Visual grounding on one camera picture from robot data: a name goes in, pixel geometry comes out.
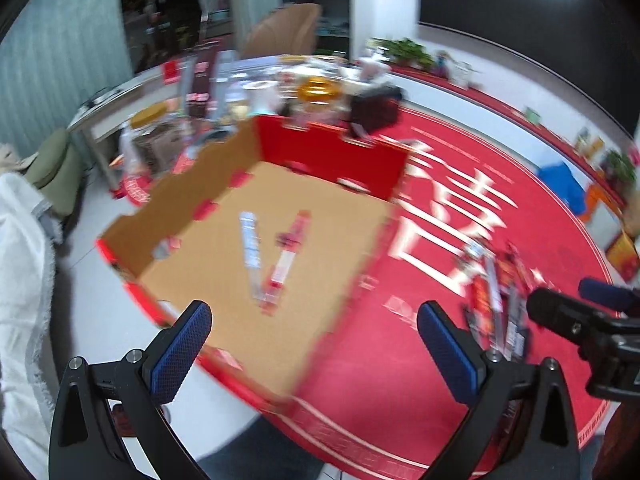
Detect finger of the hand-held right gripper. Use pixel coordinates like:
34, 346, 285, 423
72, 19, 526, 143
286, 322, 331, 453
578, 276, 640, 317
526, 286, 608, 346

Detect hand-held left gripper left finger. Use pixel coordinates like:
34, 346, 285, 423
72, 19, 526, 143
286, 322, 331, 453
48, 299, 213, 480

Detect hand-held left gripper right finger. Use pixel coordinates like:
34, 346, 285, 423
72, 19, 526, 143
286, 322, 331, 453
416, 301, 583, 480

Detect pile of assorted pens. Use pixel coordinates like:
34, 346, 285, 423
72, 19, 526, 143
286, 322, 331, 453
452, 237, 543, 361

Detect red and brown cardboard box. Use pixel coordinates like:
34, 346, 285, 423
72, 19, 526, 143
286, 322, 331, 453
96, 115, 412, 413

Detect white pen with blue print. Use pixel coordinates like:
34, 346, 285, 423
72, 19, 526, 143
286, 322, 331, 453
239, 211, 265, 303

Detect red gel pen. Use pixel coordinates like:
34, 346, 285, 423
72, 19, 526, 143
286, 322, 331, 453
260, 210, 312, 313

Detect orange box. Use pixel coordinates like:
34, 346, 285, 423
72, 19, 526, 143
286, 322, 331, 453
607, 232, 640, 281

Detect blue bag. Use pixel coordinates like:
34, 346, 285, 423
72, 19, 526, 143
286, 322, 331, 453
537, 161, 588, 216

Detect potted green plant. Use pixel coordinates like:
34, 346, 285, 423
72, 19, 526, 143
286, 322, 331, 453
602, 150, 638, 186
372, 37, 436, 71

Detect standing picture cards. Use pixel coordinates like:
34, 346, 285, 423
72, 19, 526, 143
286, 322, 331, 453
575, 127, 606, 158

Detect white fringed cloth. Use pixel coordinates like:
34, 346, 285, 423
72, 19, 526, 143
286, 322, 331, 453
0, 172, 63, 480

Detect green armchair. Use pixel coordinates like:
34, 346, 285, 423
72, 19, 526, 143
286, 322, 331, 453
25, 129, 86, 218

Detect plastic jar with yellow lid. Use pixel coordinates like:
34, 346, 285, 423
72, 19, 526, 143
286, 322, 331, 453
127, 102, 173, 171

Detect black radio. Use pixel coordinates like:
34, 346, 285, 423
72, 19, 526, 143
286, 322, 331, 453
347, 85, 403, 138

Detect white side table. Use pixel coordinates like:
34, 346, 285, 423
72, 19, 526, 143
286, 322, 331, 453
67, 67, 166, 193

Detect white tissue roll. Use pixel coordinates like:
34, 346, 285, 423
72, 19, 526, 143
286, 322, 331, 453
245, 80, 281, 116

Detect smartphone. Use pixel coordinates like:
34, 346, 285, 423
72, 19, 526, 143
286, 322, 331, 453
185, 49, 221, 116

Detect clear zip bag red label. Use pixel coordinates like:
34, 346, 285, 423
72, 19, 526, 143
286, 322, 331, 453
150, 59, 183, 86

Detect glass jar with gold lid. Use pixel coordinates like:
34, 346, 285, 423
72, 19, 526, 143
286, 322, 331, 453
296, 77, 346, 126

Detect white tissue box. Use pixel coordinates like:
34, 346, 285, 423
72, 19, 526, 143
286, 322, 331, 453
360, 57, 391, 81

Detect black television screen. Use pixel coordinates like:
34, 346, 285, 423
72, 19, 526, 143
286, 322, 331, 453
417, 0, 640, 131

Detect grey curtain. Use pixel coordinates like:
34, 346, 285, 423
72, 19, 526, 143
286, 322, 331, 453
0, 0, 133, 146

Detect beige shell chair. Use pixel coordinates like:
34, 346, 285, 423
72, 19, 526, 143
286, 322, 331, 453
241, 3, 322, 59

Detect red topped wall ledge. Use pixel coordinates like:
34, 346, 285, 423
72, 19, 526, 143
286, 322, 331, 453
390, 65, 640, 241

